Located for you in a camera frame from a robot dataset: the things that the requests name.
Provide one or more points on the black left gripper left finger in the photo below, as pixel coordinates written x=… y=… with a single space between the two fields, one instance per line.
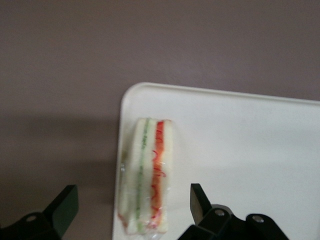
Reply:
x=57 y=215

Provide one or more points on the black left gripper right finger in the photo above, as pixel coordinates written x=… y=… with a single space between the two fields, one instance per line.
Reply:
x=210 y=222

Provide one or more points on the triangle sandwich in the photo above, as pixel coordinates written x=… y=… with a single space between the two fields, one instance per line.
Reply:
x=150 y=175

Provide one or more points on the cream plastic tray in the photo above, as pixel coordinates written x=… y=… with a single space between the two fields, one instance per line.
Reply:
x=237 y=150

